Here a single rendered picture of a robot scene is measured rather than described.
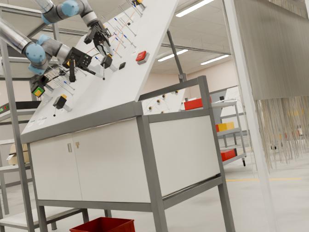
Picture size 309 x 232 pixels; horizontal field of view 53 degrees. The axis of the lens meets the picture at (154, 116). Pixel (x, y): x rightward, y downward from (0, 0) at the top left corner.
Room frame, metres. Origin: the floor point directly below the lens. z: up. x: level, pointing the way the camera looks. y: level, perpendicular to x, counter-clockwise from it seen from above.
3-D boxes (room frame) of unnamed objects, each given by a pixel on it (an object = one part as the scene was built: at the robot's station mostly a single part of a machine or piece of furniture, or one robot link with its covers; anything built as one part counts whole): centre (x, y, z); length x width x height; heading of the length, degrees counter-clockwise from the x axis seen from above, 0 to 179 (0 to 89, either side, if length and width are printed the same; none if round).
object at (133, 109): (1.78, 0.50, 0.83); 1.18 x 0.05 x 0.06; 48
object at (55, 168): (1.98, 0.69, 0.60); 0.55 x 0.02 x 0.39; 48
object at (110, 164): (1.60, 0.28, 0.60); 0.55 x 0.03 x 0.39; 48
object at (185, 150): (2.01, 0.28, 0.60); 1.17 x 0.58 x 0.40; 48
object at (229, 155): (4.54, -0.85, 0.54); 0.99 x 0.50 x 1.08; 143
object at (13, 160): (2.44, 1.00, 0.76); 0.30 x 0.21 x 0.20; 141
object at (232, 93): (8.43, -2.45, 0.83); 1.18 x 0.72 x 1.65; 47
